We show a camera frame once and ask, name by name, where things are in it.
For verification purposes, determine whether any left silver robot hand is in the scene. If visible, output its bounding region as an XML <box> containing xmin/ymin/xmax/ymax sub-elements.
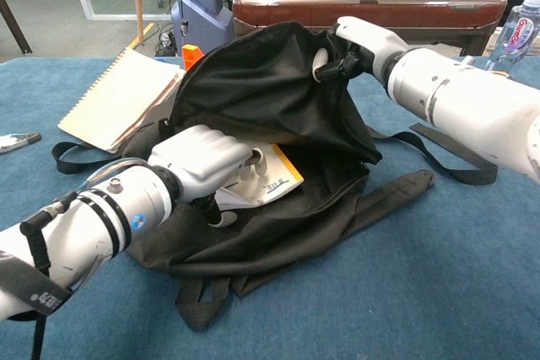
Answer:
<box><xmin>147</xmin><ymin>124</ymin><xmax>267</xmax><ymax>228</ymax></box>

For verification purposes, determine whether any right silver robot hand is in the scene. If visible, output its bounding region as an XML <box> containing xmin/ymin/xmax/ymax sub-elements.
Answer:
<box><xmin>310</xmin><ymin>16</ymin><xmax>408</xmax><ymax>87</ymax></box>

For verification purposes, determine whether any white book yellow spine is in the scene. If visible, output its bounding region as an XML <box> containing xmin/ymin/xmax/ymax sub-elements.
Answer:
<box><xmin>214</xmin><ymin>143</ymin><xmax>305</xmax><ymax>212</ymax></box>

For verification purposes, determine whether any black fabric backpack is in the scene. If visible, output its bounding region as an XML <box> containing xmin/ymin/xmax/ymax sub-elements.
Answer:
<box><xmin>51</xmin><ymin>21</ymin><xmax>500</xmax><ymax>332</ymax></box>

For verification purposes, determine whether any brown mahjong table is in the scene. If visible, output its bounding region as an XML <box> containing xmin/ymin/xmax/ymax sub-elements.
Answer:
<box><xmin>231</xmin><ymin>0</ymin><xmax>509</xmax><ymax>57</ymax></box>

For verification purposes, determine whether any beige spiral notebook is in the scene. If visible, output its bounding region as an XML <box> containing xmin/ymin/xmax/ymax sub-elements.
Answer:
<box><xmin>57</xmin><ymin>47</ymin><xmax>187</xmax><ymax>154</ymax></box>

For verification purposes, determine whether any orange plastic block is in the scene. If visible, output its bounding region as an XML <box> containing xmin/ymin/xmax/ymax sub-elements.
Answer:
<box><xmin>181</xmin><ymin>44</ymin><xmax>204</xmax><ymax>73</ymax></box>

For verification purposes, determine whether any white power strip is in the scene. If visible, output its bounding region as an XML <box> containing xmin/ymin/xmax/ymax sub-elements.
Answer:
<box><xmin>156</xmin><ymin>29</ymin><xmax>177</xmax><ymax>56</ymax></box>

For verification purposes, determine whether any clear plastic water bottle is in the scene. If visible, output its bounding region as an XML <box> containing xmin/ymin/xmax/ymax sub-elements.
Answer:
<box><xmin>484</xmin><ymin>0</ymin><xmax>540</xmax><ymax>78</ymax></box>

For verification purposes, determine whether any black slanted furniture leg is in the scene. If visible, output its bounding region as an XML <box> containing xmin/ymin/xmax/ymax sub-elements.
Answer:
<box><xmin>0</xmin><ymin>0</ymin><xmax>34</xmax><ymax>56</ymax></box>

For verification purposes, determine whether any blue felt table cover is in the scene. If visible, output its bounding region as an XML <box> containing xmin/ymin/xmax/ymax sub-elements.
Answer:
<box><xmin>0</xmin><ymin>55</ymin><xmax>540</xmax><ymax>360</ymax></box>

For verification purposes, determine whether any blue grey machine pedestal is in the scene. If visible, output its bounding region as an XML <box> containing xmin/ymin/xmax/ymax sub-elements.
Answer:
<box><xmin>170</xmin><ymin>0</ymin><xmax>235</xmax><ymax>56</ymax></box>

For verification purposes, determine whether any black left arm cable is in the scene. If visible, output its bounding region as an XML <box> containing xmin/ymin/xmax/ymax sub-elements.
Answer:
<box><xmin>19</xmin><ymin>191</ymin><xmax>81</xmax><ymax>360</ymax></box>

